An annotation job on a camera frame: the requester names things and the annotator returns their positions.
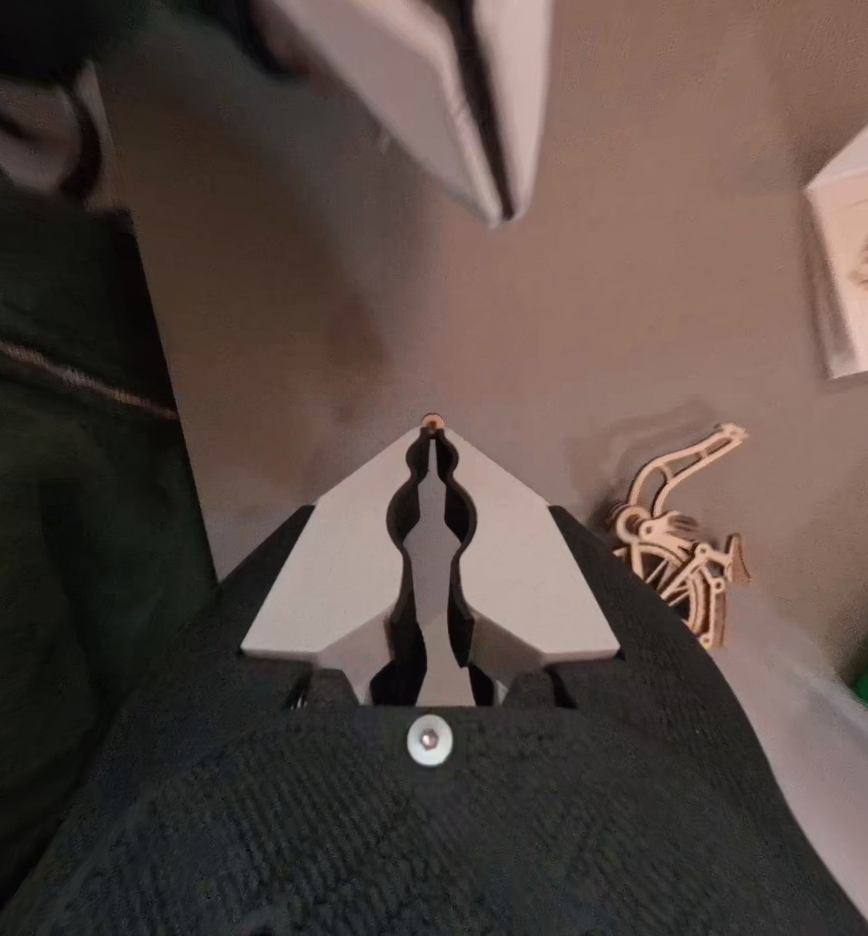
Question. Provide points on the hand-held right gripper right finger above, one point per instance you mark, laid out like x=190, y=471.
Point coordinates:
x=536, y=585

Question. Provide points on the wooden bicycle model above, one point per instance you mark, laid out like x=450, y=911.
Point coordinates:
x=660, y=541

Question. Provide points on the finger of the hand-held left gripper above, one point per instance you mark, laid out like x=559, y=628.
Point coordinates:
x=521, y=88
x=390, y=80

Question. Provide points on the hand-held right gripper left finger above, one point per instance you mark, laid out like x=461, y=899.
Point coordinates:
x=324, y=585

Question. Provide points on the white instruction booklet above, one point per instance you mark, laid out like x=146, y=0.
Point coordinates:
x=865, y=292

